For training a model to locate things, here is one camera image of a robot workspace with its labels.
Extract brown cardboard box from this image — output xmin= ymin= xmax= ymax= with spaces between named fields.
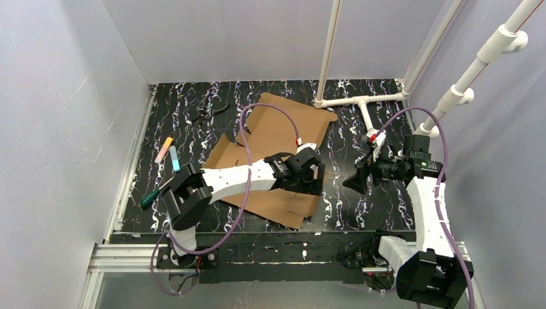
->
xmin=202 ymin=93 xmax=337 ymax=229

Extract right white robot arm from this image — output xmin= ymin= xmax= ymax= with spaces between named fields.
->
xmin=343 ymin=135 xmax=474 ymax=308

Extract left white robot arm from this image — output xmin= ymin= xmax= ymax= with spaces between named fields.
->
xmin=158 ymin=147 xmax=326 ymax=257

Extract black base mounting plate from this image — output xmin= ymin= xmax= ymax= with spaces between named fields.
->
xmin=152 ymin=229 xmax=415 ymax=284

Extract black pliers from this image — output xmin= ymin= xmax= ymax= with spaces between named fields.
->
xmin=191 ymin=103 xmax=230 ymax=125

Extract light blue marker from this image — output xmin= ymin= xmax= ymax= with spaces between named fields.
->
xmin=169 ymin=145 xmax=180 ymax=173

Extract orange pink marker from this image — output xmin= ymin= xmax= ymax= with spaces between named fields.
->
xmin=154 ymin=136 xmax=173 ymax=164

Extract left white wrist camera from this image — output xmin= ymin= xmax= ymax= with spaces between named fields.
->
xmin=296 ymin=138 xmax=318 ymax=154

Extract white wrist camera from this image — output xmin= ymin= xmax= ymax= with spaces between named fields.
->
xmin=296 ymin=138 xmax=318 ymax=154
xmin=366 ymin=130 xmax=386 ymax=151

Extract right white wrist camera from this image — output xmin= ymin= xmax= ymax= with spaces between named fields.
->
xmin=366 ymin=130 xmax=386 ymax=151

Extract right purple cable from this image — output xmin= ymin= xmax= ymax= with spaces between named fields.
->
xmin=373 ymin=106 xmax=477 ymax=309

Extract purple cable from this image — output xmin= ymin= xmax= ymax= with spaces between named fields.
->
xmin=150 ymin=103 xmax=302 ymax=297
xmin=373 ymin=106 xmax=477 ymax=309

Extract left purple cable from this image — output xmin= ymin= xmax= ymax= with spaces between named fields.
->
xmin=150 ymin=103 xmax=302 ymax=297

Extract green handle screwdriver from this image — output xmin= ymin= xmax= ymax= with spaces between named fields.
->
xmin=138 ymin=178 xmax=172 ymax=209

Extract white PVC pipe frame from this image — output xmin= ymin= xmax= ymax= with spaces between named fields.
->
xmin=313 ymin=0 xmax=543 ymax=140

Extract aluminium rail frame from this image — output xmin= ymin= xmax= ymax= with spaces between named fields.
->
xmin=79 ymin=85 xmax=485 ymax=309

